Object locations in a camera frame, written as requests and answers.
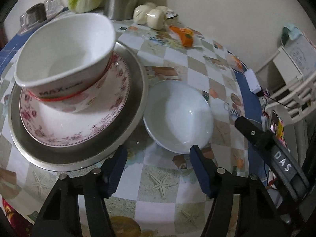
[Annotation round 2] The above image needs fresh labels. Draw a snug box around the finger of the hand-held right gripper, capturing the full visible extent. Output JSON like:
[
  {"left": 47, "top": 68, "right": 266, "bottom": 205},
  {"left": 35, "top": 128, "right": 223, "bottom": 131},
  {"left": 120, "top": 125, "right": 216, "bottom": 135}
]
[{"left": 234, "top": 117, "right": 276, "bottom": 149}]

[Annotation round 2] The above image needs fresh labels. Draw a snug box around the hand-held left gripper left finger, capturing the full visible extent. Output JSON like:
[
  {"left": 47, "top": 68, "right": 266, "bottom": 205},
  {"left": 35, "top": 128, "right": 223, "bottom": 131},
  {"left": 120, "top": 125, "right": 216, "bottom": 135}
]
[{"left": 31, "top": 145, "right": 128, "bottom": 237}]

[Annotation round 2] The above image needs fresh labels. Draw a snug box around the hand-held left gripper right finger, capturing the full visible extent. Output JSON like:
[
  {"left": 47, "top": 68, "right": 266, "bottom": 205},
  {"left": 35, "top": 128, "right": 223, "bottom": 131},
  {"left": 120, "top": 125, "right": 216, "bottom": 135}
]
[{"left": 190, "top": 144, "right": 284, "bottom": 237}]

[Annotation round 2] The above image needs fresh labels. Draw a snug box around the large stainless steel plate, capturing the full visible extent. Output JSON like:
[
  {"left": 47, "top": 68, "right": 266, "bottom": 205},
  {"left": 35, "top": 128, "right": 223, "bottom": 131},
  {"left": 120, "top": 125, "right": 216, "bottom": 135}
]
[{"left": 8, "top": 41, "right": 149, "bottom": 172}]

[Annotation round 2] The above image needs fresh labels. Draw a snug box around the pink floral plate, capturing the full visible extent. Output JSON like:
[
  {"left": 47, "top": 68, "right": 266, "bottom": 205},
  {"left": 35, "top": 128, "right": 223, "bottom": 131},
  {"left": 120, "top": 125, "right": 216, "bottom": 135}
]
[{"left": 19, "top": 52, "right": 131, "bottom": 148}]

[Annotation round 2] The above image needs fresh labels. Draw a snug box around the plain white glass bowl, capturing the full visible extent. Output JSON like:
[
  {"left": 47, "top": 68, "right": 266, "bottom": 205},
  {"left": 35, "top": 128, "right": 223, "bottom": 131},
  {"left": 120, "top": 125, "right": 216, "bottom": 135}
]
[{"left": 143, "top": 80, "right": 214, "bottom": 154}]

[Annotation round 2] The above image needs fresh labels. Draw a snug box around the red-rimmed white bowl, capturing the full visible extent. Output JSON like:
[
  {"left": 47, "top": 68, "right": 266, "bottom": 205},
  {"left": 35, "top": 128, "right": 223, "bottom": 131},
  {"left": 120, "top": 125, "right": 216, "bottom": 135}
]
[{"left": 27, "top": 51, "right": 116, "bottom": 114}]

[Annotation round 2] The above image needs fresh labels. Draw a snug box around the white bowl with grey print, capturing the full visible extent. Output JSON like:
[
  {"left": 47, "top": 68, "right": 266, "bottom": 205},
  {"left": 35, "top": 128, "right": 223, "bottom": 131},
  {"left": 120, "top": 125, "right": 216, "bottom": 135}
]
[{"left": 14, "top": 13, "right": 116, "bottom": 102}]

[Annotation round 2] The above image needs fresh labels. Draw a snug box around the colourful printed packet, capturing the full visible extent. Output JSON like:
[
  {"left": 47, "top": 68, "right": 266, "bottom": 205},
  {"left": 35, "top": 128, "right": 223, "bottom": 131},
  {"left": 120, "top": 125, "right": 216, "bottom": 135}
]
[{"left": 270, "top": 110, "right": 284, "bottom": 139}]

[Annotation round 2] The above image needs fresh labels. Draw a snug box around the white power adapter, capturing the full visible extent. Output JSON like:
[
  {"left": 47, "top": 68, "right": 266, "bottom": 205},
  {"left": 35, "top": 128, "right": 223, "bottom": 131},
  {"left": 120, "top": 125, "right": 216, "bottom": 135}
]
[{"left": 244, "top": 69, "right": 262, "bottom": 94}]

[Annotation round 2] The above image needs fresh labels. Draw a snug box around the white plastic chair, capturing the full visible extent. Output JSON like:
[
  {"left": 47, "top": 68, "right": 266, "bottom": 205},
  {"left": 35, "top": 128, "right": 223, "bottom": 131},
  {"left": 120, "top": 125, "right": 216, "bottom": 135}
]
[{"left": 254, "top": 33, "right": 316, "bottom": 124}]

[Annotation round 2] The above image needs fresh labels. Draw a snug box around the teal cloth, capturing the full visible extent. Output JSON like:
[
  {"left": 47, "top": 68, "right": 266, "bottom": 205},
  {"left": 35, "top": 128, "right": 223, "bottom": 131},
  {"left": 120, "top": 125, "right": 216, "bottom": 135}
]
[{"left": 281, "top": 23, "right": 300, "bottom": 46}]

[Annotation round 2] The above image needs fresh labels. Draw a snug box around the orange snack packet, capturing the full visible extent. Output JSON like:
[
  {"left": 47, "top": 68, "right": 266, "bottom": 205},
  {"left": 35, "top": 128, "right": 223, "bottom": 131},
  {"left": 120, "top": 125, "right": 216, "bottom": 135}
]
[{"left": 169, "top": 25, "right": 195, "bottom": 48}]

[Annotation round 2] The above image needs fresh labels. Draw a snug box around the stainless steel thermos jug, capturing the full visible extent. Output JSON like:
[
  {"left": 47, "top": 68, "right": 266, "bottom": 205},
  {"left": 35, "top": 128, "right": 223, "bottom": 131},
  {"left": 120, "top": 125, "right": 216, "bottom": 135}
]
[{"left": 102, "top": 0, "right": 145, "bottom": 21}]

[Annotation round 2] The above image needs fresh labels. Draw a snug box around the clear plastic box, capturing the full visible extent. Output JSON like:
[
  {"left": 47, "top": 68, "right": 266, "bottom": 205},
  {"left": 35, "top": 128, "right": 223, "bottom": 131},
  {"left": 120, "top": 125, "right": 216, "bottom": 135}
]
[{"left": 18, "top": 0, "right": 65, "bottom": 34}]

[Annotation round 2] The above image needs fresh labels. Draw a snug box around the black cable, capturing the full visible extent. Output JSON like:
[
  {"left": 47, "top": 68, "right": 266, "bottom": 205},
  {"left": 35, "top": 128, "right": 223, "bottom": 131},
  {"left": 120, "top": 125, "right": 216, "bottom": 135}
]
[{"left": 259, "top": 92, "right": 304, "bottom": 109}]

